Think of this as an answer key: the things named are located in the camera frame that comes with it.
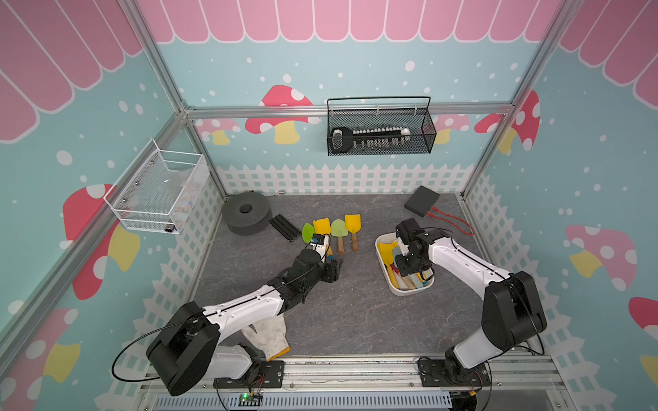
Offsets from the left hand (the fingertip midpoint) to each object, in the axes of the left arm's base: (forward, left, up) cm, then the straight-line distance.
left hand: (335, 262), depth 85 cm
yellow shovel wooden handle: (+25, -7, -11) cm, 28 cm away
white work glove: (-21, +20, -12) cm, 31 cm away
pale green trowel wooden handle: (+23, -1, -12) cm, 26 cm away
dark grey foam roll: (+26, +38, -6) cm, 46 cm away
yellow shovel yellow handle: (+24, +6, -11) cm, 27 cm away
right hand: (+1, -25, -5) cm, 26 cm away
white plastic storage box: (+14, -20, -5) cm, 25 cm away
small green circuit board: (-37, +24, -14) cm, 47 cm away
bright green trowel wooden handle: (+20, +12, -11) cm, 26 cm away
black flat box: (+41, -40, -12) cm, 58 cm away
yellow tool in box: (+11, -20, -10) cm, 25 cm away
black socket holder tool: (+36, -2, +23) cm, 43 cm away
